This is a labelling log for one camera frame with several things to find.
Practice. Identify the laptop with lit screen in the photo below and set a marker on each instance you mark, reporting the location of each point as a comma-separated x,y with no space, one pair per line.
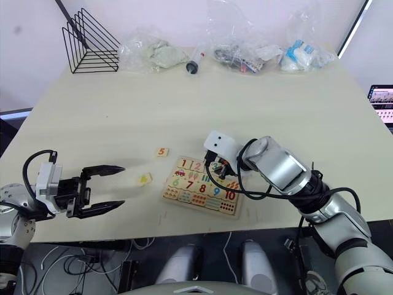
383,101

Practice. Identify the number 2 tile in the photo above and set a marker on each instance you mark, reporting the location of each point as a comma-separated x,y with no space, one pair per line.
197,166

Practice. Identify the number 6 tile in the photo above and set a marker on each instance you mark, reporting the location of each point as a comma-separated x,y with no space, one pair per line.
175,182

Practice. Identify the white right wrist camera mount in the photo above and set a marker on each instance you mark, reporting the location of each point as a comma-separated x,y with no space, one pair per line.
219,143

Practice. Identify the ice cream picture tile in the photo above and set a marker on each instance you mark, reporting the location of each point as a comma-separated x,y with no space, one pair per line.
193,176

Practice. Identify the number 8 tile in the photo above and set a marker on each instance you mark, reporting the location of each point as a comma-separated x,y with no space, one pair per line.
202,188

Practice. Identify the loose yellow star tile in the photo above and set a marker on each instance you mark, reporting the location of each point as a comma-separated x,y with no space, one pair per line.
144,179

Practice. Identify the number 1 tile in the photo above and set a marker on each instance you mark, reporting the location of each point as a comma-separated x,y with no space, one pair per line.
184,163

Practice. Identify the orange fruits picture tile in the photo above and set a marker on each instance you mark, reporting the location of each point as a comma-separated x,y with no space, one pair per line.
171,193

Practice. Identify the plastic bag with green cloth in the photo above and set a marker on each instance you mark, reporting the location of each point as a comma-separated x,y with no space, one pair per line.
159,52

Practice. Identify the number 9 tile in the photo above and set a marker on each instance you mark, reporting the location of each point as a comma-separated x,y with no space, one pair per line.
216,191

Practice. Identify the number 3 tile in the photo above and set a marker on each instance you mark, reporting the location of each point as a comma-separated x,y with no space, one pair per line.
216,167

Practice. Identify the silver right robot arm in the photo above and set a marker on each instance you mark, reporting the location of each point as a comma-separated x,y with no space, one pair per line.
284,167

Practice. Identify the number 7 tile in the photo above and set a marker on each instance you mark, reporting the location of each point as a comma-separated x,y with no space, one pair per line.
189,185

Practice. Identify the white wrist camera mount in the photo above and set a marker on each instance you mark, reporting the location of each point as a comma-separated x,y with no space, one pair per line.
219,143
49,181

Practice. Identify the grey robot torso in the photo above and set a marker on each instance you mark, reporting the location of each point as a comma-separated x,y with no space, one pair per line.
196,289

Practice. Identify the dark dots picture tile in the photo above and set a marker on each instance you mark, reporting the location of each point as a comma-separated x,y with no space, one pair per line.
227,206

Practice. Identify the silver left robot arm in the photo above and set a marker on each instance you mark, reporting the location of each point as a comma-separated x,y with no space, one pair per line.
13,224

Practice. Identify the teal bars picture tile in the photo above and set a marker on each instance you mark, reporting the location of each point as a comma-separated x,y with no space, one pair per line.
205,178

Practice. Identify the silver rounded robot leg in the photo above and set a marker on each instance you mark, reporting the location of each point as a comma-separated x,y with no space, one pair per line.
259,264
179,264

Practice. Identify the loose number 5 tile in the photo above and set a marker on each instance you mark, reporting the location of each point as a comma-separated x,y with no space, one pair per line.
161,152

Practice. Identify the red dots picture tile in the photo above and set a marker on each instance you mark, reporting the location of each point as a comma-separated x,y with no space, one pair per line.
198,199

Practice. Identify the dark side table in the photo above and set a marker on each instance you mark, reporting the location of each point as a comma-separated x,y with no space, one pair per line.
12,129

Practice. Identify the plastic bag with blue-white packs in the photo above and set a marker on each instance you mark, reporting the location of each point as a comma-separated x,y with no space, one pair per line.
301,53

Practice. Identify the clear plastic syringe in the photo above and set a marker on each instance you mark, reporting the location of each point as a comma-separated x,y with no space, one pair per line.
194,60

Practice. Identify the number 10 tile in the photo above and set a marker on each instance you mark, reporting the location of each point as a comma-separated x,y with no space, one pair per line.
230,195

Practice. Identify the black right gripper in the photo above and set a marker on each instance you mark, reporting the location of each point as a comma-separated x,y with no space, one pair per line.
211,156

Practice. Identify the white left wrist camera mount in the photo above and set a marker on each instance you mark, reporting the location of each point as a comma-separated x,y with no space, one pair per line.
49,181

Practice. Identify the black-framed monitor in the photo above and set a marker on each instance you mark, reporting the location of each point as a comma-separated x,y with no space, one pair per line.
362,21

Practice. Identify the white sneaker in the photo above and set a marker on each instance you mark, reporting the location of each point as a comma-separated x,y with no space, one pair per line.
317,282

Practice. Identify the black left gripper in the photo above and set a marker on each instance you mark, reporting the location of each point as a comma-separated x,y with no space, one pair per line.
73,192

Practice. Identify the orange carrots picture tile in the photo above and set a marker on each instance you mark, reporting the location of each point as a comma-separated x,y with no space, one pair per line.
233,184

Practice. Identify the wooden number puzzle board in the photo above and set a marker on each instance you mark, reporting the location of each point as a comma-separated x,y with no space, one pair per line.
199,201

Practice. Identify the teal lines picture tile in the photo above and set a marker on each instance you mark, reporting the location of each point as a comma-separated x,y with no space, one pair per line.
212,203

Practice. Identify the red car picture tile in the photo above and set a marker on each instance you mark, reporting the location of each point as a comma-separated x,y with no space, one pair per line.
180,173

